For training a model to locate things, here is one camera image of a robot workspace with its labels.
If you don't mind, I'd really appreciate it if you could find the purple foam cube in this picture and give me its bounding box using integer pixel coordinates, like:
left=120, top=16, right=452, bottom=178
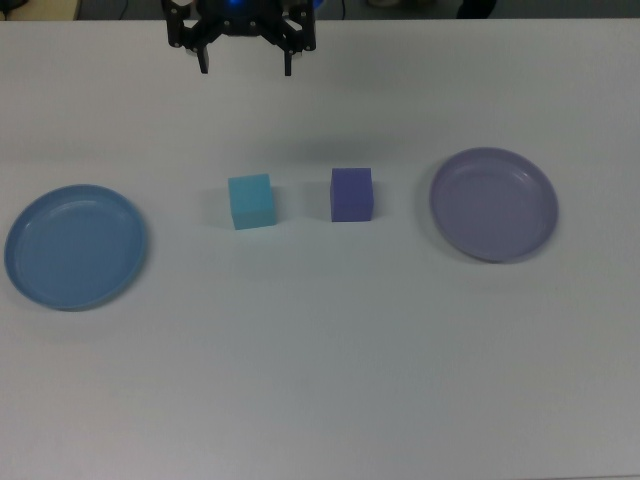
left=329, top=167, right=375, bottom=223

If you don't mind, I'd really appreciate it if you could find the cyan foam cube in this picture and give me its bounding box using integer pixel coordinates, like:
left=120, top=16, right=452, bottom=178
left=227, top=172, right=279, bottom=232

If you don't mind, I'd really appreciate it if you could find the purple round plate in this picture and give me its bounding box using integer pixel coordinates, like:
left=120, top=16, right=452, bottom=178
left=428, top=146, right=560, bottom=265

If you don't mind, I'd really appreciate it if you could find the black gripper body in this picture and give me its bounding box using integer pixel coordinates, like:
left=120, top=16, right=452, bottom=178
left=197, top=9, right=289, bottom=39

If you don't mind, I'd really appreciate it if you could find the blue round plate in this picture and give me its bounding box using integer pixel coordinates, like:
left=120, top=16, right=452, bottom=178
left=3, top=183, right=150, bottom=312

